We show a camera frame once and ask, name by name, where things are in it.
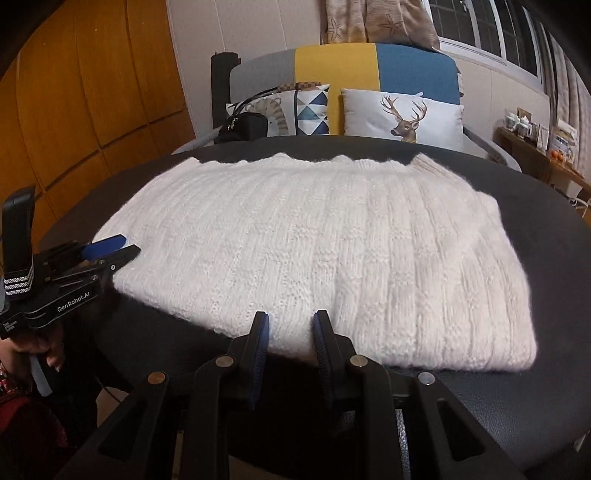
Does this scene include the ram and triangle print pillow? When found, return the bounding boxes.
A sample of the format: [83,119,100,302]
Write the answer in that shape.
[225,84,332,137]

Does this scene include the beige patterned curtain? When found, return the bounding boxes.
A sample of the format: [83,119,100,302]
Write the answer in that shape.
[549,28,591,121]
[321,0,441,51]

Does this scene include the white knit sweater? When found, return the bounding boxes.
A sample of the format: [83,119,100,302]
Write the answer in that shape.
[92,153,539,372]

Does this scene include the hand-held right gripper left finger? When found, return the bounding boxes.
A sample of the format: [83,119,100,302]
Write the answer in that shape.
[69,311,271,480]

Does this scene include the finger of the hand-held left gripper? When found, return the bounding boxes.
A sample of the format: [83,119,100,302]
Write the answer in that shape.
[51,244,142,296]
[46,234,128,269]

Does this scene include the black handbag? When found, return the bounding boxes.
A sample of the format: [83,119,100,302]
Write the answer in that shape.
[217,95,269,143]

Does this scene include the wooden shelf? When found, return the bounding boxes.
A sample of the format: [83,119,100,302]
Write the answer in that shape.
[494,124,591,217]

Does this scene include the grey wrist strap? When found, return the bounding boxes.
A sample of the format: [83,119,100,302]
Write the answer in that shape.
[30,353,53,398]

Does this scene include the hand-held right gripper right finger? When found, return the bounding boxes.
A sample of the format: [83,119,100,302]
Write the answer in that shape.
[312,311,527,480]

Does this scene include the person's red patterned clothing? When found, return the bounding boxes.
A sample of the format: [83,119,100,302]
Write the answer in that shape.
[0,355,70,480]

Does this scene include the wooden wardrobe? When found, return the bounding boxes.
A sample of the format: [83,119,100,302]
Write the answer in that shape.
[0,0,197,250]

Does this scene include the white framed window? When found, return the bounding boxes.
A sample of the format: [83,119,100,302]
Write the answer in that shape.
[427,0,555,86]

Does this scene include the deer print white pillow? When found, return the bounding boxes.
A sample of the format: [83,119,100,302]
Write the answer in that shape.
[341,88,465,152]

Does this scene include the grey yellow blue sofa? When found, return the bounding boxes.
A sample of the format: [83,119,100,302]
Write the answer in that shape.
[173,43,522,174]

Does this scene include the person's left hand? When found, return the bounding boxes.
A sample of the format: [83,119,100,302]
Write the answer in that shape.
[7,322,66,373]

